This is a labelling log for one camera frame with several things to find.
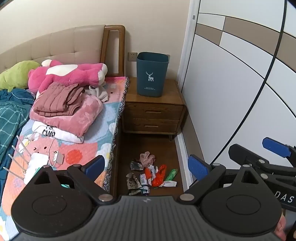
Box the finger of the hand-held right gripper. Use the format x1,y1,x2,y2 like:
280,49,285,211
228,144,296,186
262,137,296,159

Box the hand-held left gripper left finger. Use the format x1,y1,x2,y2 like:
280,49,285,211
33,155,116,206

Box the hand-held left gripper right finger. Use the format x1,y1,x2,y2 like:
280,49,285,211
179,154,261,206

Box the green snack packet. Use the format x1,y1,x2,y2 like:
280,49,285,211
165,169,178,181

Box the orange mesh net bag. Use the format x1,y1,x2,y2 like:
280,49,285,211
151,164,167,188

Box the purple foil wrapper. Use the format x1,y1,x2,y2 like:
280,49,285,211
138,173,151,194

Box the teal plastic waste bin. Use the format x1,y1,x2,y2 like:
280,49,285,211
136,52,169,97

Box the person's right hand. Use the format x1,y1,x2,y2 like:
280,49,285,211
274,214,287,240

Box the small grey charger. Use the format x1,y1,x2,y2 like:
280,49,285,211
53,151,65,164

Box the grey patterned wrapper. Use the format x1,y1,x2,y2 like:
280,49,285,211
130,160,144,171

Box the brown patterned wrapper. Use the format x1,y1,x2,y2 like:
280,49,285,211
126,173,142,196

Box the white printed shirt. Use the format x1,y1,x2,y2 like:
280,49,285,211
32,120,84,143

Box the small white paper wrapper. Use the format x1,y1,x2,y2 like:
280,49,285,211
148,164,158,179

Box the orange plastic wrapper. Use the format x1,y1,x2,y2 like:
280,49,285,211
144,167,153,186

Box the pink scrunchie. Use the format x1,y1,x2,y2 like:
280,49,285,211
138,151,156,167

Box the pink fleece blanket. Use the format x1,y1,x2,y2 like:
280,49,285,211
30,94,104,138

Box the small wooden nightstand drawer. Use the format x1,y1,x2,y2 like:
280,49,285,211
125,118,181,134

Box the white router with antennas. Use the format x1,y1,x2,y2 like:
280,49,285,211
3,136,48,184

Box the large wooden nightstand drawer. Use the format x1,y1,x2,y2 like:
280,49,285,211
125,103,184,120

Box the beige crumpled cloth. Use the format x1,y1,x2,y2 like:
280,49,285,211
89,85,110,103

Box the wooden nightstand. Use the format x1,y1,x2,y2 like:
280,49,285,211
121,77,187,141

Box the mauve folded garment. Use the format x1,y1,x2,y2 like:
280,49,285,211
30,82,86,117

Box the white and brown wardrobe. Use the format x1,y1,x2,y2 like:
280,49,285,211
180,0,296,187

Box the pink plush bear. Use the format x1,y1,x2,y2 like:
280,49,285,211
28,60,108,93

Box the teal plaid quilt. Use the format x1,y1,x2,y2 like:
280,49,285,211
0,89,36,163

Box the green plush toy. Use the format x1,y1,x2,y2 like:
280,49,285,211
0,61,41,91

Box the beige upholstered headboard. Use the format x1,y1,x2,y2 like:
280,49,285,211
0,25,105,75

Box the white charging cable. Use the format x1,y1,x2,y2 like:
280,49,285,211
23,126,57,167

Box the black hanging cable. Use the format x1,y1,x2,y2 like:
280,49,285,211
210,0,288,165

